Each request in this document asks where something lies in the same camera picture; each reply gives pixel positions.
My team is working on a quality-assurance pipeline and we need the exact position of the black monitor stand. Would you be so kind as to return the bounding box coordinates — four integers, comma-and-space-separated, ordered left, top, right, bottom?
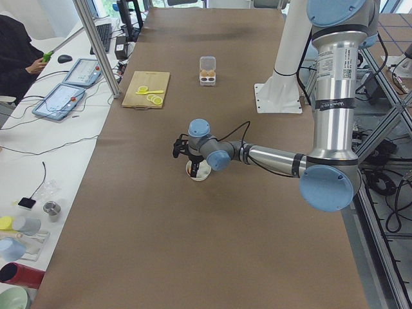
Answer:
117, 0, 144, 42

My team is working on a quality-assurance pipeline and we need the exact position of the black power adapter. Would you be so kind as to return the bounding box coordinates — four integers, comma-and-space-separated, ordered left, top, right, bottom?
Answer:
115, 36, 128, 60

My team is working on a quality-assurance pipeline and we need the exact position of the yellow lemon slices row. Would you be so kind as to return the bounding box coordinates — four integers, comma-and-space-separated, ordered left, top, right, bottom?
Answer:
146, 94, 164, 106

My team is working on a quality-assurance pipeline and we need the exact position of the small black square device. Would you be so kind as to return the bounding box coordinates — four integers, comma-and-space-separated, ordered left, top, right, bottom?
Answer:
18, 197, 36, 210

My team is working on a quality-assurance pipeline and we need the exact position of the yellow plastic cup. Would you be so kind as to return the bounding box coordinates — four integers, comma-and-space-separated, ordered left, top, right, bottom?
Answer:
0, 216, 14, 231

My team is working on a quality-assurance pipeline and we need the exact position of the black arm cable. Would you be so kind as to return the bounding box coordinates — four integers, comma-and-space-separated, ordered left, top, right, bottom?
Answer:
217, 120, 252, 152

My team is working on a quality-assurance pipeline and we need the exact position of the wooden cutting board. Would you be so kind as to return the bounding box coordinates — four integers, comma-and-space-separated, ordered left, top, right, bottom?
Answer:
120, 71, 170, 109

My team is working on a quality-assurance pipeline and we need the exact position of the black keyboard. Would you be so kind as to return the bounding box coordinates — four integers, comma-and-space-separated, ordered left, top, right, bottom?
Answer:
96, 23, 112, 53

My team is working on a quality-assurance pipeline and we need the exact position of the clear plastic egg box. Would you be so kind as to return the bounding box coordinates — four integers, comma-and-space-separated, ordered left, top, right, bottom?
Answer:
199, 56, 216, 86

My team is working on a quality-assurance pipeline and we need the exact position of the pale green bowl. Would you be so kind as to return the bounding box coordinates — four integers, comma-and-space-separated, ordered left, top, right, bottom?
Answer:
0, 286, 30, 309

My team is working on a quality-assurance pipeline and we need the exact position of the green small object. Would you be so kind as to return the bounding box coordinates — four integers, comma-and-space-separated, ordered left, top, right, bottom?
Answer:
42, 51, 53, 62

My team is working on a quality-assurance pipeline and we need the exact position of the black computer mouse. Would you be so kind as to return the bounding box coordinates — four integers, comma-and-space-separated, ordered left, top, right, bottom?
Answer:
57, 54, 73, 64

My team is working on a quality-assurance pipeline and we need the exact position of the steel cup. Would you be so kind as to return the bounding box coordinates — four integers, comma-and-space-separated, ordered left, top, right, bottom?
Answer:
43, 201, 61, 222

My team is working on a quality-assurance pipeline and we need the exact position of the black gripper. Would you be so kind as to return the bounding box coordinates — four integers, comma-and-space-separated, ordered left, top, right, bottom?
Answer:
189, 153, 203, 178

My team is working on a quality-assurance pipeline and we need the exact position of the blue teach pendant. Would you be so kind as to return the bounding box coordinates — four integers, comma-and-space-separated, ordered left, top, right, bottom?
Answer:
32, 83, 85, 121
63, 58, 102, 88

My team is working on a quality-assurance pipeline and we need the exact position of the far blue teach pendant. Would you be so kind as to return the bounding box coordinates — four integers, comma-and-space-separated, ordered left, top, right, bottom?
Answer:
63, 58, 102, 88

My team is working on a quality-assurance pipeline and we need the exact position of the person in black clothes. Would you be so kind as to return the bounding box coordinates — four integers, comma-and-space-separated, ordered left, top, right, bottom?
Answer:
1, 15, 44, 104

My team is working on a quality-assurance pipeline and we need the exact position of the grey plastic cup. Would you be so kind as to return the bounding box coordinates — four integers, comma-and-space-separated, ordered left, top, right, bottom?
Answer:
12, 216, 41, 236

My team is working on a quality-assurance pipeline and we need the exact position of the white ceramic bowl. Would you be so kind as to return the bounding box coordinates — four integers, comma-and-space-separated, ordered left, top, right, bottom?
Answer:
185, 160, 212, 182

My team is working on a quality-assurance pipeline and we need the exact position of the blue plastic cup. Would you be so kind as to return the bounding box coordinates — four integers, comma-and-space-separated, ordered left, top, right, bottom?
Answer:
0, 238, 26, 262

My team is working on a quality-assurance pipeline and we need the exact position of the person hand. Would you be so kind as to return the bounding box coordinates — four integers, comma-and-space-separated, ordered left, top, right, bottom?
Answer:
30, 58, 48, 74

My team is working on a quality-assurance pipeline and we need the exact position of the aluminium frame post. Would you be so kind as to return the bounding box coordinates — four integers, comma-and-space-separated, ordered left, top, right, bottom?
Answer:
73, 0, 120, 98

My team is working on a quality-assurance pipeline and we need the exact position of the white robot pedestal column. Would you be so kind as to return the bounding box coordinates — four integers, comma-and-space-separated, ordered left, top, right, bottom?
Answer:
254, 0, 312, 114

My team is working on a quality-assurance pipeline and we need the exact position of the crumpled clear plastic bag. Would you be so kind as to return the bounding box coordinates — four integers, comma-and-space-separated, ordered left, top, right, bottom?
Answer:
33, 180, 61, 201

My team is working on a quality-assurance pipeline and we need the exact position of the yellow toy knife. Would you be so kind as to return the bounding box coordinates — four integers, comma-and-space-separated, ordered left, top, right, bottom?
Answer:
135, 90, 164, 95

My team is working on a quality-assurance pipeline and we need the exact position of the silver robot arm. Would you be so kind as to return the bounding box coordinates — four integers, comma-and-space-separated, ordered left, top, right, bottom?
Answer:
173, 1, 379, 212

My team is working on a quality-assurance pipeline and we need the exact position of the near blue teach pendant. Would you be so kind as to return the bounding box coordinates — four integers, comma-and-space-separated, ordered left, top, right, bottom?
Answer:
32, 83, 85, 121

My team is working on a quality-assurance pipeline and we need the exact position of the red cylinder container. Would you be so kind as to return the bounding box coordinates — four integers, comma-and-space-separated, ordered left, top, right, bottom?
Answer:
1, 262, 45, 289

